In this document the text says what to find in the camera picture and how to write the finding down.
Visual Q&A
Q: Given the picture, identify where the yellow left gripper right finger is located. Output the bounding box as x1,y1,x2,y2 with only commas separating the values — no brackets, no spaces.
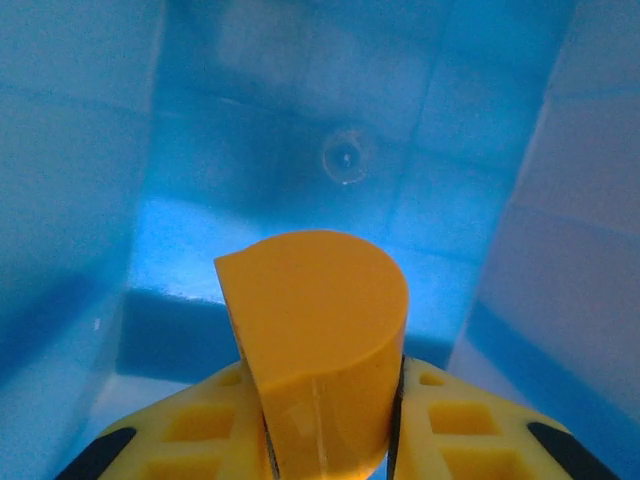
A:
387,355,621,480

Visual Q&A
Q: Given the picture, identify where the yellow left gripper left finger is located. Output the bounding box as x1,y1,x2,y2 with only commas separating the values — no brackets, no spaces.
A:
54,360,274,480

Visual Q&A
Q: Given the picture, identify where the orange rounded lego piece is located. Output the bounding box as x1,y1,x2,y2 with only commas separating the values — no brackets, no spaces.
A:
213,229,410,479

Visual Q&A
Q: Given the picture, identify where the blue plastic bin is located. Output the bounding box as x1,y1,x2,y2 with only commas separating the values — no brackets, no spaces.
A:
0,0,640,480

